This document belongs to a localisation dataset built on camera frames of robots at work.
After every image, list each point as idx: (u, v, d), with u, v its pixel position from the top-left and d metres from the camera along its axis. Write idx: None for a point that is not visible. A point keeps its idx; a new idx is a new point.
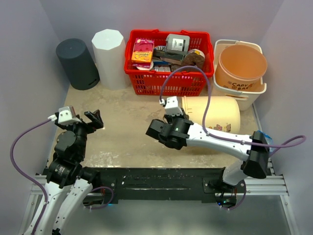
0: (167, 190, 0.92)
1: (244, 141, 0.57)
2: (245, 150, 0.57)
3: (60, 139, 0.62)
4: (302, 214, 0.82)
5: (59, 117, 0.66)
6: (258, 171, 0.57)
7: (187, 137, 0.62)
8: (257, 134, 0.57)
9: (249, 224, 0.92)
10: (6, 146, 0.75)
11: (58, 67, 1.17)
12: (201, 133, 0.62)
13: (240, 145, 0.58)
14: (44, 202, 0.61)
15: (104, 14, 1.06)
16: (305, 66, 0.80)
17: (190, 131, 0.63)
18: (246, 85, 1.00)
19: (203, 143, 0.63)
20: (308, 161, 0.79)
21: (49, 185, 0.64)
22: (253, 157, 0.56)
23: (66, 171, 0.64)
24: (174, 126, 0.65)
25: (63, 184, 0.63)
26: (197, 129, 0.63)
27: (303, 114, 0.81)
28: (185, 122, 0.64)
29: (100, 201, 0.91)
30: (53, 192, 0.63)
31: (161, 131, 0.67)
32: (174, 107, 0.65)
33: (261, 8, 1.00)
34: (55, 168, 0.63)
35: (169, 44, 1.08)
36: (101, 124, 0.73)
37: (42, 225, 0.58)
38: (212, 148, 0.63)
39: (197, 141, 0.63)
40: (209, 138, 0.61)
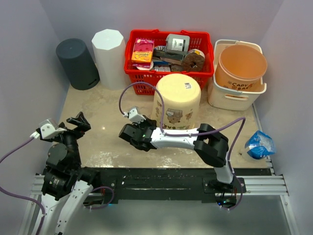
0: (167, 190, 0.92)
1: (190, 133, 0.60)
2: (192, 141, 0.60)
3: (54, 153, 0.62)
4: (302, 214, 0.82)
5: (42, 132, 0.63)
6: (211, 158, 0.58)
7: (150, 140, 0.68)
8: (202, 125, 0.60)
9: (249, 224, 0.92)
10: (6, 146, 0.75)
11: (58, 67, 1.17)
12: (160, 134, 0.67)
13: (189, 137, 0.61)
14: (42, 215, 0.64)
15: (105, 14, 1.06)
16: (305, 66, 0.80)
17: (152, 134, 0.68)
18: (246, 85, 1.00)
19: (165, 142, 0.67)
20: (308, 161, 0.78)
21: (46, 197, 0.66)
22: (200, 146, 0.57)
23: (61, 183, 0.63)
24: (143, 132, 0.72)
25: (59, 197, 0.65)
26: (158, 131, 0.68)
27: (303, 114, 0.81)
28: (151, 128, 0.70)
29: (100, 201, 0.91)
30: (49, 204, 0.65)
31: (132, 136, 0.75)
32: (136, 115, 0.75)
33: (261, 8, 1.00)
34: (50, 179, 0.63)
35: (169, 44, 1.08)
36: (87, 127, 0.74)
37: None
38: (176, 146, 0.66)
39: (159, 142, 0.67)
40: (167, 137, 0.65)
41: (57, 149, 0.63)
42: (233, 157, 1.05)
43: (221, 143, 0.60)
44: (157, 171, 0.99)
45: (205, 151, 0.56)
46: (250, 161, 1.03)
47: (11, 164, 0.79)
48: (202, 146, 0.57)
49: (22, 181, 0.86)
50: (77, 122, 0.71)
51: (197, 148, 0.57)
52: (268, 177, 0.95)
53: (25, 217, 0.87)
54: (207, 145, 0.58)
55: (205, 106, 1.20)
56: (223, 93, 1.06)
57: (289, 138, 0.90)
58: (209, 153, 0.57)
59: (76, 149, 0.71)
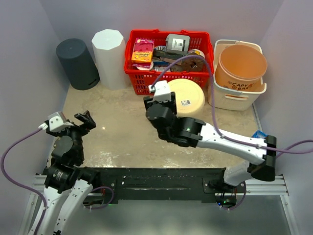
0: (167, 190, 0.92)
1: (260, 145, 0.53)
2: (261, 153, 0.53)
3: (58, 145, 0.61)
4: (303, 214, 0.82)
5: (50, 125, 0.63)
6: (269, 175, 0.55)
7: (200, 139, 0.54)
8: (270, 138, 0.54)
9: (249, 224, 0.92)
10: (6, 146, 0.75)
11: (58, 67, 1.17)
12: (214, 135, 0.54)
13: (256, 149, 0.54)
14: (44, 208, 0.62)
15: (104, 14, 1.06)
16: (305, 66, 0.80)
17: (202, 131, 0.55)
18: (246, 85, 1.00)
19: (216, 146, 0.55)
20: (308, 161, 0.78)
21: (48, 189, 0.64)
22: (269, 162, 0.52)
23: (65, 175, 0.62)
24: (183, 123, 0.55)
25: (62, 189, 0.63)
26: (210, 129, 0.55)
27: (304, 114, 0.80)
28: (195, 121, 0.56)
29: (100, 201, 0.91)
30: (52, 197, 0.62)
31: (170, 124, 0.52)
32: (167, 94, 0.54)
33: (261, 8, 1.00)
34: (53, 173, 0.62)
35: (169, 44, 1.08)
36: (92, 125, 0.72)
37: (42, 230, 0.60)
38: (227, 151, 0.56)
39: (210, 144, 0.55)
40: (225, 141, 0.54)
41: (62, 142, 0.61)
42: (233, 157, 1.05)
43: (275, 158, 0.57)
44: (157, 171, 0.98)
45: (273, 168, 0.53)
46: None
47: (11, 165, 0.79)
48: (272, 163, 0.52)
49: (22, 181, 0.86)
50: (84, 118, 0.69)
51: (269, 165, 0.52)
52: None
53: (25, 218, 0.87)
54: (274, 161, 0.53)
55: (205, 105, 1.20)
56: (223, 93, 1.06)
57: (289, 138, 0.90)
58: (273, 170, 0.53)
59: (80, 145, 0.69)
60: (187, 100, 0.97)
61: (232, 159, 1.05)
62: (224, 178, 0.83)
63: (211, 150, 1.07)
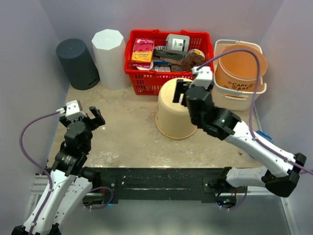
0: (167, 190, 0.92)
1: (289, 159, 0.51)
2: (286, 168, 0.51)
3: (70, 128, 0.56)
4: (303, 214, 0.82)
5: (67, 111, 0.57)
6: (285, 190, 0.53)
7: (233, 133, 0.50)
8: (301, 156, 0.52)
9: (249, 224, 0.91)
10: (5, 146, 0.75)
11: (58, 67, 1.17)
12: (247, 135, 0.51)
13: (282, 161, 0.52)
14: (49, 190, 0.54)
15: (104, 14, 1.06)
16: (305, 66, 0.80)
17: (235, 128, 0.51)
18: (246, 85, 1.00)
19: (244, 147, 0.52)
20: (308, 161, 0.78)
21: (55, 172, 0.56)
22: (293, 178, 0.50)
23: (74, 160, 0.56)
24: (218, 113, 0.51)
25: (70, 173, 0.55)
26: (243, 128, 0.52)
27: (304, 114, 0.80)
28: (232, 115, 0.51)
29: (100, 201, 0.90)
30: (58, 179, 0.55)
31: (205, 110, 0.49)
32: (208, 80, 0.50)
33: (261, 8, 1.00)
34: (61, 156, 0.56)
35: (169, 44, 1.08)
36: (103, 120, 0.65)
37: (44, 215, 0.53)
38: (251, 153, 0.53)
39: (239, 142, 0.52)
40: (256, 144, 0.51)
41: (75, 124, 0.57)
42: (233, 157, 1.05)
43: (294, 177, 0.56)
44: (157, 171, 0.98)
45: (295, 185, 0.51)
46: (249, 161, 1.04)
47: (11, 165, 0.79)
48: (297, 180, 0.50)
49: (22, 181, 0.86)
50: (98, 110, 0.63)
51: (292, 180, 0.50)
52: None
53: (25, 218, 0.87)
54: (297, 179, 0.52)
55: None
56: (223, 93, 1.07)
57: (289, 138, 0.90)
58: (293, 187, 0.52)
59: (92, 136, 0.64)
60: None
61: (232, 159, 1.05)
62: (226, 176, 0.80)
63: (210, 150, 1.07)
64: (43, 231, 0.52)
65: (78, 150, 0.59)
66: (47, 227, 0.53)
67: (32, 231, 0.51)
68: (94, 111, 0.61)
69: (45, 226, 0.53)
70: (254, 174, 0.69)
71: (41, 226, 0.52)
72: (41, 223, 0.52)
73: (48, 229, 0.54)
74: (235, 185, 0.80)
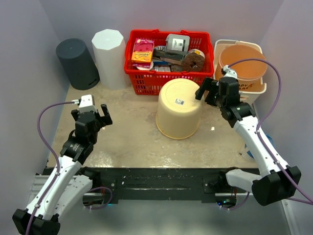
0: (167, 190, 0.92)
1: (278, 162, 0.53)
2: (271, 168, 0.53)
3: (81, 117, 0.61)
4: (303, 214, 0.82)
5: (81, 103, 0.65)
6: (265, 193, 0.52)
7: (239, 120, 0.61)
8: (296, 169, 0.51)
9: (249, 225, 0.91)
10: (6, 146, 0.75)
11: (58, 67, 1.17)
12: (252, 127, 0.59)
13: (271, 162, 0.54)
14: (55, 174, 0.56)
15: (104, 14, 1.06)
16: (305, 66, 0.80)
17: (246, 118, 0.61)
18: (246, 85, 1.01)
19: (246, 136, 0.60)
20: (308, 162, 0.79)
21: (62, 158, 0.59)
22: (272, 177, 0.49)
23: (81, 148, 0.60)
24: (238, 104, 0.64)
25: (77, 159, 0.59)
26: (252, 121, 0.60)
27: (304, 115, 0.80)
28: (249, 109, 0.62)
29: (100, 201, 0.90)
30: (65, 164, 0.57)
31: (229, 95, 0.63)
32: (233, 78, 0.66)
33: (261, 8, 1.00)
34: (70, 144, 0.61)
35: (169, 44, 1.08)
36: (109, 120, 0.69)
37: (49, 197, 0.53)
38: (250, 147, 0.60)
39: (242, 131, 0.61)
40: (255, 136, 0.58)
41: (86, 115, 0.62)
42: (233, 157, 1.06)
43: (284, 195, 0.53)
44: (157, 171, 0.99)
45: (272, 186, 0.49)
46: (250, 161, 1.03)
47: (11, 165, 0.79)
48: (274, 180, 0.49)
49: (22, 181, 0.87)
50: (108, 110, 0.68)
51: (268, 176, 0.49)
52: None
53: None
54: (279, 185, 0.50)
55: (205, 106, 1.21)
56: None
57: (289, 138, 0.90)
58: (270, 189, 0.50)
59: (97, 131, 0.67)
60: (182, 101, 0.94)
61: (232, 159, 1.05)
62: (227, 172, 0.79)
63: (211, 150, 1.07)
64: (46, 215, 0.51)
65: (87, 140, 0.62)
66: (50, 211, 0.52)
67: (34, 213, 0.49)
68: (104, 110, 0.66)
69: (48, 210, 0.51)
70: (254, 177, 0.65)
71: (45, 208, 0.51)
72: (45, 205, 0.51)
73: (50, 214, 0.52)
74: (230, 184, 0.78)
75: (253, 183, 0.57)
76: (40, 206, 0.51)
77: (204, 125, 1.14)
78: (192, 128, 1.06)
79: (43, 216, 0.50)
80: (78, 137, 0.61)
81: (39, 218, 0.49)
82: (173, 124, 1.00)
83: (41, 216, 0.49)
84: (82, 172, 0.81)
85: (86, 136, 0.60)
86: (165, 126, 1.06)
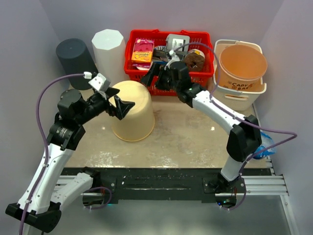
0: (167, 190, 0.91)
1: (236, 116, 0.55)
2: (232, 124, 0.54)
3: (64, 97, 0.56)
4: (303, 214, 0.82)
5: (92, 80, 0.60)
6: (237, 147, 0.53)
7: (194, 97, 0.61)
8: (251, 116, 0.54)
9: (249, 225, 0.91)
10: (6, 146, 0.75)
11: (59, 67, 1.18)
12: (206, 98, 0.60)
13: (232, 119, 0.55)
14: (43, 165, 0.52)
15: (104, 14, 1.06)
16: (305, 66, 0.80)
17: (199, 94, 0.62)
18: (246, 85, 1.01)
19: (204, 107, 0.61)
20: (308, 162, 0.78)
21: (51, 146, 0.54)
22: (235, 130, 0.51)
23: (69, 132, 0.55)
24: (190, 84, 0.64)
25: (65, 147, 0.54)
26: (204, 94, 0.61)
27: (304, 114, 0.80)
28: (200, 87, 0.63)
29: (100, 201, 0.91)
30: (54, 154, 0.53)
31: (181, 80, 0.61)
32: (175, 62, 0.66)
33: (261, 8, 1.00)
34: (57, 129, 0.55)
35: (169, 44, 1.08)
36: (123, 114, 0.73)
37: (40, 191, 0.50)
38: (211, 118, 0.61)
39: (199, 105, 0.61)
40: (211, 104, 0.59)
41: (72, 93, 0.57)
42: None
43: (254, 145, 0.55)
44: (157, 171, 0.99)
45: (237, 137, 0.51)
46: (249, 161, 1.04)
47: (11, 164, 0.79)
48: (238, 131, 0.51)
49: (22, 182, 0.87)
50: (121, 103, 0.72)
51: (232, 130, 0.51)
52: (268, 177, 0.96)
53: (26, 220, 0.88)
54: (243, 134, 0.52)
55: None
56: (223, 94, 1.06)
57: (289, 138, 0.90)
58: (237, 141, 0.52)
59: (93, 115, 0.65)
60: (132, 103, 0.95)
61: None
62: (220, 171, 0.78)
63: (211, 150, 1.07)
64: (39, 208, 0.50)
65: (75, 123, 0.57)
66: (44, 204, 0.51)
67: (27, 209, 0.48)
68: (117, 102, 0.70)
69: (41, 204, 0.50)
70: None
71: (37, 203, 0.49)
72: (36, 200, 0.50)
73: (45, 206, 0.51)
74: (229, 179, 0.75)
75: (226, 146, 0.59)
76: (32, 201, 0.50)
77: (204, 125, 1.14)
78: (151, 118, 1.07)
79: (36, 211, 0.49)
80: (66, 120, 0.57)
81: (33, 214, 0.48)
82: (129, 126, 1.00)
83: (34, 211, 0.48)
84: (83, 172, 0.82)
85: (74, 119, 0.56)
86: (130, 132, 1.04)
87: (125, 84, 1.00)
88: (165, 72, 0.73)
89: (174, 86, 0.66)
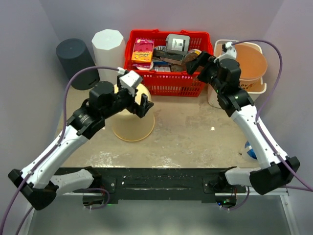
0: (167, 190, 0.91)
1: (278, 153, 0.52)
2: (270, 160, 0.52)
3: (98, 85, 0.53)
4: (304, 214, 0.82)
5: (124, 76, 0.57)
6: (263, 182, 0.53)
7: (237, 110, 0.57)
8: (294, 159, 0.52)
9: (249, 225, 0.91)
10: (5, 146, 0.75)
11: (58, 67, 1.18)
12: (251, 117, 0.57)
13: (272, 154, 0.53)
14: (55, 143, 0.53)
15: (104, 14, 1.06)
16: (305, 65, 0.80)
17: (244, 108, 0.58)
18: (246, 85, 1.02)
19: (244, 126, 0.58)
20: (309, 162, 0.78)
21: (69, 128, 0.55)
22: (272, 170, 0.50)
23: (90, 121, 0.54)
24: (235, 92, 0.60)
25: (81, 133, 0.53)
26: (250, 111, 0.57)
27: (304, 114, 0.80)
28: (247, 97, 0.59)
29: (100, 201, 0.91)
30: (69, 136, 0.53)
31: (229, 82, 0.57)
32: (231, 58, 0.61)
33: (261, 8, 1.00)
34: (80, 113, 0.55)
35: (169, 44, 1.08)
36: (142, 113, 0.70)
37: (43, 167, 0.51)
38: (247, 138, 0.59)
39: (241, 122, 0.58)
40: (254, 127, 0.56)
41: (109, 83, 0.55)
42: (233, 157, 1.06)
43: (283, 184, 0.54)
44: (157, 171, 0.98)
45: (271, 177, 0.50)
46: (249, 161, 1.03)
47: (11, 164, 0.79)
48: (274, 173, 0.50)
49: None
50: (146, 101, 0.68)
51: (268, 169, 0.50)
52: None
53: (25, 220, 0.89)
54: (278, 176, 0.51)
55: (205, 105, 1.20)
56: None
57: (289, 138, 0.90)
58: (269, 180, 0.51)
59: (118, 108, 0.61)
60: None
61: (232, 159, 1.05)
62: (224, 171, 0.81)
63: (211, 150, 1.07)
64: (38, 183, 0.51)
65: (99, 114, 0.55)
66: (43, 180, 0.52)
67: (26, 180, 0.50)
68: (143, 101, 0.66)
69: (41, 180, 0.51)
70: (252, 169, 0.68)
71: (38, 177, 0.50)
72: (37, 174, 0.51)
73: (43, 183, 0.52)
74: (230, 183, 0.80)
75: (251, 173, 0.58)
76: (33, 174, 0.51)
77: (204, 125, 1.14)
78: (150, 119, 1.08)
79: (34, 185, 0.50)
80: (92, 109, 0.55)
81: (30, 187, 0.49)
82: (129, 126, 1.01)
83: (32, 185, 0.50)
84: (87, 170, 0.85)
85: (99, 109, 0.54)
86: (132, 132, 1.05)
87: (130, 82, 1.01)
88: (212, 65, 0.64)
89: (216, 85, 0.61)
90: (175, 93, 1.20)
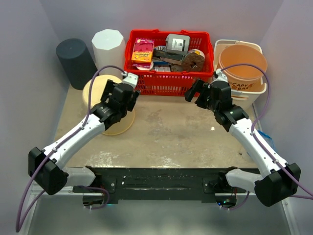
0: (167, 189, 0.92)
1: (277, 160, 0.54)
2: (270, 168, 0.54)
3: (121, 84, 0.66)
4: (304, 214, 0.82)
5: (127, 78, 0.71)
6: (269, 193, 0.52)
7: (234, 123, 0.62)
8: (293, 165, 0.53)
9: (249, 225, 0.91)
10: (5, 146, 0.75)
11: (59, 68, 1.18)
12: (247, 129, 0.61)
13: (271, 162, 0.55)
14: (80, 127, 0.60)
15: (104, 14, 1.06)
16: (305, 65, 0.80)
17: (241, 121, 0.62)
18: (246, 85, 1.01)
19: (242, 139, 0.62)
20: (308, 162, 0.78)
21: (92, 116, 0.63)
22: (273, 176, 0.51)
23: (111, 113, 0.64)
24: (231, 108, 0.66)
25: (103, 120, 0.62)
26: (246, 123, 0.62)
27: (304, 114, 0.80)
28: (242, 111, 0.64)
29: (100, 201, 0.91)
30: (91, 122, 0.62)
31: (221, 100, 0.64)
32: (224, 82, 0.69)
33: (261, 8, 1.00)
34: (101, 106, 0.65)
35: (169, 44, 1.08)
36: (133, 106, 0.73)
37: (67, 145, 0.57)
38: (246, 150, 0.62)
39: (238, 134, 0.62)
40: (251, 137, 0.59)
41: (127, 84, 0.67)
42: (233, 157, 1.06)
43: (288, 193, 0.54)
44: (157, 171, 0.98)
45: (274, 185, 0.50)
46: (250, 161, 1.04)
47: (11, 165, 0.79)
48: (275, 179, 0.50)
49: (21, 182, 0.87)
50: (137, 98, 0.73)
51: (269, 176, 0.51)
52: None
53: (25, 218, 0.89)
54: (280, 183, 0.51)
55: None
56: None
57: (289, 138, 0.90)
58: (272, 188, 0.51)
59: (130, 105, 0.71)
60: None
61: (232, 159, 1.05)
62: (225, 174, 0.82)
63: (211, 150, 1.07)
64: (59, 161, 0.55)
65: (119, 108, 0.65)
66: (63, 159, 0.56)
67: (50, 156, 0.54)
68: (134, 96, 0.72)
69: (62, 157, 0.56)
70: (256, 177, 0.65)
71: (61, 154, 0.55)
72: (61, 152, 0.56)
73: (62, 163, 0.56)
74: (231, 184, 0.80)
75: (255, 185, 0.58)
76: (57, 151, 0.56)
77: (204, 125, 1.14)
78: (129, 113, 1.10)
79: (56, 161, 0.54)
80: (111, 104, 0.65)
81: (53, 161, 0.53)
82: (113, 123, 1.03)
83: (55, 160, 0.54)
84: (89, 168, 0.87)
85: (120, 104, 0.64)
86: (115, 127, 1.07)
87: (108, 77, 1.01)
88: (208, 90, 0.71)
89: (213, 105, 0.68)
90: (175, 93, 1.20)
